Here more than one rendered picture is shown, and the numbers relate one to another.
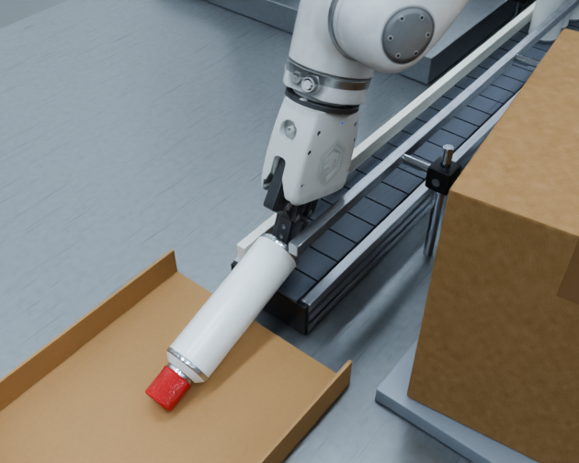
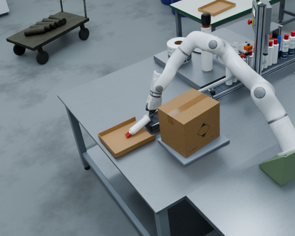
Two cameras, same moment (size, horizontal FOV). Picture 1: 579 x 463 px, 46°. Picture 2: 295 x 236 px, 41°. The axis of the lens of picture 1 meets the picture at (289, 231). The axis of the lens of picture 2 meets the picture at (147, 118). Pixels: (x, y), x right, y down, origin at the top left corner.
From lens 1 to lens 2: 198 cm
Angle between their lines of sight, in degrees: 19
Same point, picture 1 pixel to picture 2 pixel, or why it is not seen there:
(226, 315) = (137, 125)
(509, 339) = (166, 129)
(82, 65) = (131, 80)
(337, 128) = (156, 99)
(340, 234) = not seen: hidden behind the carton
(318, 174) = (153, 106)
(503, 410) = (169, 141)
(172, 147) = (143, 99)
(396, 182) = not seen: hidden behind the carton
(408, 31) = (158, 88)
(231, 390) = (137, 137)
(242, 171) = not seen: hidden behind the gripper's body
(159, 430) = (125, 140)
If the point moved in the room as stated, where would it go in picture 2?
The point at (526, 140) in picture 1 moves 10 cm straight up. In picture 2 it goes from (171, 103) to (170, 90)
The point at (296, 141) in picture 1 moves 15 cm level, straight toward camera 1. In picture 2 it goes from (149, 100) to (141, 114)
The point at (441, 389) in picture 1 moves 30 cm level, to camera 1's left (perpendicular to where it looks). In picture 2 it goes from (163, 138) to (121, 132)
